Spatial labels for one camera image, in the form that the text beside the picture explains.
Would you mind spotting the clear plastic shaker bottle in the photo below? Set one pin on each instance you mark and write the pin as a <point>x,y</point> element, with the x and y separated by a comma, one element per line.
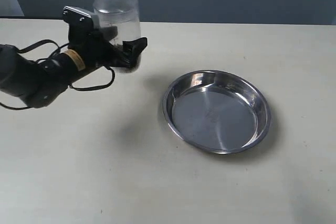
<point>121,13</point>

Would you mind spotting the round stainless steel tray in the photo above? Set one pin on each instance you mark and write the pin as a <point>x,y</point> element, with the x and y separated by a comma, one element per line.
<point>216,111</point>

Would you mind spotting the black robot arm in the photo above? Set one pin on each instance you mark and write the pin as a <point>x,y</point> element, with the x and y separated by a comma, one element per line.
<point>38,83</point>

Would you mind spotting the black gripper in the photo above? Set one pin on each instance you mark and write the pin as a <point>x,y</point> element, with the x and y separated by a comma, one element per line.
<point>95,46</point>

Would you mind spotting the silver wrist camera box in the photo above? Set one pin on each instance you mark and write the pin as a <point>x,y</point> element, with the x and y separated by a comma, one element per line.
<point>80,17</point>

